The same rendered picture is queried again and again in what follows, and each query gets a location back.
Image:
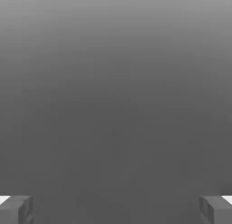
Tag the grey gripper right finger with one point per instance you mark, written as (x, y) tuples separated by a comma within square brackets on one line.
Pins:
[(217, 209)]

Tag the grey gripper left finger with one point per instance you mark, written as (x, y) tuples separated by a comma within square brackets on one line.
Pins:
[(14, 209)]

